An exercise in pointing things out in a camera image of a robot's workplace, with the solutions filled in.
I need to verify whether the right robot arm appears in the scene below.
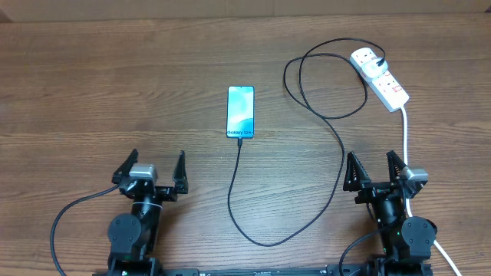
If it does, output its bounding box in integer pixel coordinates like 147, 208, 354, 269
338, 151, 437, 276

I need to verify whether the white charger plug adapter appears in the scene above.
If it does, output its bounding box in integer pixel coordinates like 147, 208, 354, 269
361, 58, 388, 81

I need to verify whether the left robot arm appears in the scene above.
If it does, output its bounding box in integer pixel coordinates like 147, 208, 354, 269
104, 149, 189, 275

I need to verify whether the white power strip cord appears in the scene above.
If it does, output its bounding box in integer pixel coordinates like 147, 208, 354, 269
400, 106, 463, 276

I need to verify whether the white power strip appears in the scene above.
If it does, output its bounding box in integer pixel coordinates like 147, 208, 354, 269
350, 48, 410, 112

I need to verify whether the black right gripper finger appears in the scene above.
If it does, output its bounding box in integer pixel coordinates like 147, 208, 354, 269
387, 150, 407, 182
343, 152, 371, 192

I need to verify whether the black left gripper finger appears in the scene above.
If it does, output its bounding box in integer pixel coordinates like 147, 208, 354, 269
111, 149, 138, 184
173, 150, 189, 194

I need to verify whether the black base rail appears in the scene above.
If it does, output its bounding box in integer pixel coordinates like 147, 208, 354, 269
112, 264, 433, 276

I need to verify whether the Samsung Galaxy smartphone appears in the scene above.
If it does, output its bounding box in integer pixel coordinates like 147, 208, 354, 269
226, 86, 255, 139

